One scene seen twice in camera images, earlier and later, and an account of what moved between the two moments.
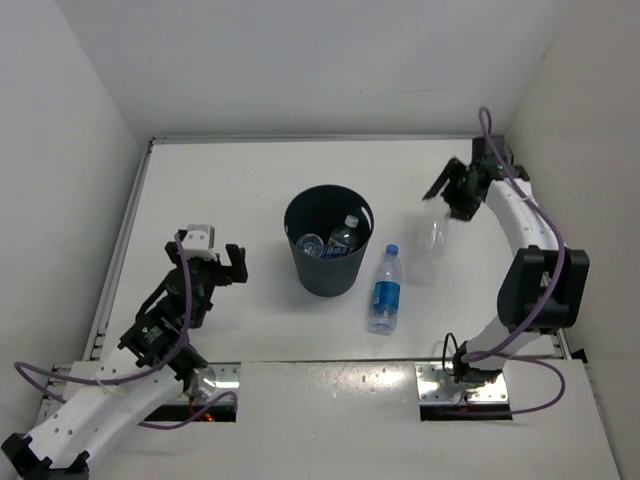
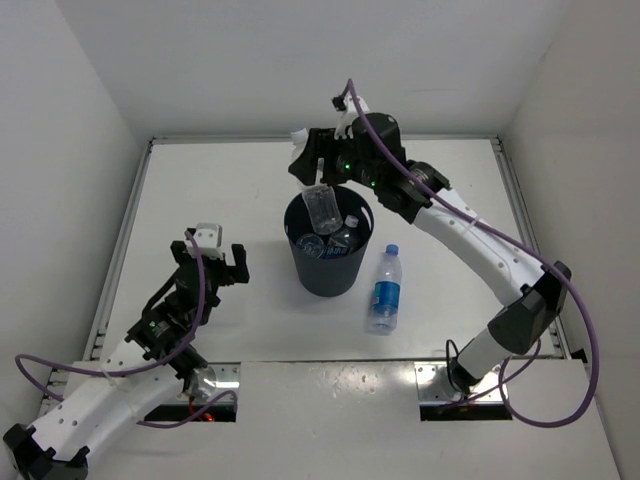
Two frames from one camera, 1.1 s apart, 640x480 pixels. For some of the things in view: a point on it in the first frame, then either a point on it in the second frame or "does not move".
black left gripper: [236, 271] does not move
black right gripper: [454, 170] to [321, 145]
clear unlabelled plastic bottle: [436, 227] to [323, 208]
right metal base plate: [435, 386] does not move
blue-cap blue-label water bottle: [387, 293] does not move
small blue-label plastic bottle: [310, 244] does not move
